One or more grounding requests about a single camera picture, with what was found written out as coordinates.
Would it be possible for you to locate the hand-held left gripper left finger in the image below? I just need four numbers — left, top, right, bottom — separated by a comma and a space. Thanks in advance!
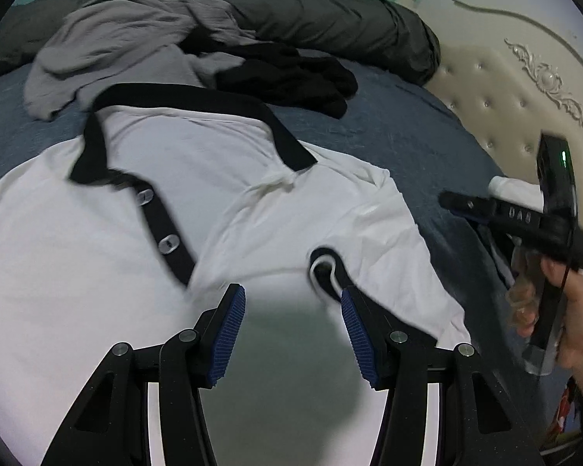
41, 283, 248, 466

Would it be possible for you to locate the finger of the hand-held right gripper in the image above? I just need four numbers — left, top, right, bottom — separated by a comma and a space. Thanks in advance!
440, 190, 496, 226

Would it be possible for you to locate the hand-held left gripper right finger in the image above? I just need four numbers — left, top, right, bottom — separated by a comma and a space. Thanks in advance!
340, 285, 545, 466

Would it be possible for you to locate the white polo shirt black collar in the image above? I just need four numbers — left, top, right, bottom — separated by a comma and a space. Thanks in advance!
0, 82, 472, 466

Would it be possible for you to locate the cream tufted headboard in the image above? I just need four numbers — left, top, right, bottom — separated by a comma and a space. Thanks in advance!
396, 0, 583, 273

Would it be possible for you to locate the red printed bag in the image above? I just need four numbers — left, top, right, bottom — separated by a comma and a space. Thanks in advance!
548, 377, 583, 450

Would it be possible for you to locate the dark grey rolled duvet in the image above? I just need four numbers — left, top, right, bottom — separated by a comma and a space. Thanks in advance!
0, 0, 442, 88

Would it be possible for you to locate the grey shirt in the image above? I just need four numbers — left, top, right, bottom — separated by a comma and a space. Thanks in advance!
23, 0, 258, 122

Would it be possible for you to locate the black cable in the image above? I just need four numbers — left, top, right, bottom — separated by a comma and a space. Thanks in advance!
558, 247, 578, 302

